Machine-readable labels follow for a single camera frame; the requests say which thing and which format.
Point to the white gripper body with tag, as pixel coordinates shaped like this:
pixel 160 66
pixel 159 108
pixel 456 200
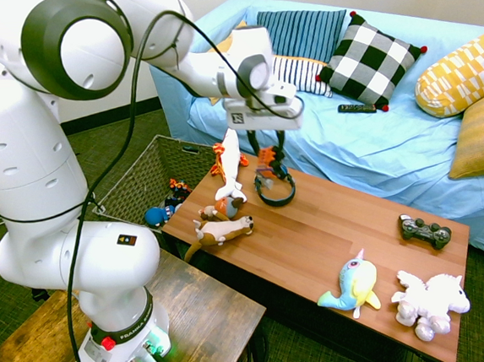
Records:
pixel 262 117

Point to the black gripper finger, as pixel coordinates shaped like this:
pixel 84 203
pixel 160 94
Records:
pixel 254 142
pixel 281 145

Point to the orange toy car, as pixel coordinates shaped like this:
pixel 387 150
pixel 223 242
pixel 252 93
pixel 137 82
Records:
pixel 269 161

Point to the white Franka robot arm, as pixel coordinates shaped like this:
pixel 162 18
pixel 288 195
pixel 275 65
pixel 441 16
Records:
pixel 22 145

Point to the orange toy monster truck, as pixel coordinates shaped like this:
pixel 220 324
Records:
pixel 179 185

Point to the dark blue toy car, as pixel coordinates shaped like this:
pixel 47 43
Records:
pixel 175 200

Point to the woven grey storage basket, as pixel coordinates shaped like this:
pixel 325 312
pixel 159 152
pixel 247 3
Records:
pixel 140 181

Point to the orange flame whale plush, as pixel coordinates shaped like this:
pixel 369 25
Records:
pixel 229 165

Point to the black blue headphones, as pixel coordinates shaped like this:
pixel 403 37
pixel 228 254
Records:
pixel 277 199

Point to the white navy striped pillow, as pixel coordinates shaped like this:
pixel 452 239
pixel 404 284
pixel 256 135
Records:
pixel 300 76

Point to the small mustard cushion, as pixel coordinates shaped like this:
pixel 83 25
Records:
pixel 221 45

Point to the black remote control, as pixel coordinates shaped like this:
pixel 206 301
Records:
pixel 356 108

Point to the light blue covered sofa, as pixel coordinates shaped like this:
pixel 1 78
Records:
pixel 371 153

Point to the blue striped pillow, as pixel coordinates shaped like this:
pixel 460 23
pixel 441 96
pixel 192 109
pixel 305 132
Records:
pixel 301 32

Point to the brown white ferret plush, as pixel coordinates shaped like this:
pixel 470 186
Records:
pixel 221 231

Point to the wooden coffee table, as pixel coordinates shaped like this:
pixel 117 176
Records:
pixel 315 242

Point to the black white checkered pillow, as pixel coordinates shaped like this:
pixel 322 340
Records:
pixel 367 60

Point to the blue star hero plush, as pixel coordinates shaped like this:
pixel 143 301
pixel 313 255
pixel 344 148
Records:
pixel 157 216

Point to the blue yellow narwhal plush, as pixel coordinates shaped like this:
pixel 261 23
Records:
pixel 357 283

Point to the black game controller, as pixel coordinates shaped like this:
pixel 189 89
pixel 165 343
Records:
pixel 424 229

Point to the rustic wooden robot table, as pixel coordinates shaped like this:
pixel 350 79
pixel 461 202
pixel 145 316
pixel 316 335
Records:
pixel 203 320

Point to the yellow patterned bolster pillow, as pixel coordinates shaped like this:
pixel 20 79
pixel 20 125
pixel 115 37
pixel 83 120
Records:
pixel 457 77

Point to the white unicorn plush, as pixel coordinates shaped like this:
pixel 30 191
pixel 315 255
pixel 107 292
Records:
pixel 434 299

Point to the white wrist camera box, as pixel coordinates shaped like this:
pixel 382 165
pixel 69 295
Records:
pixel 281 93

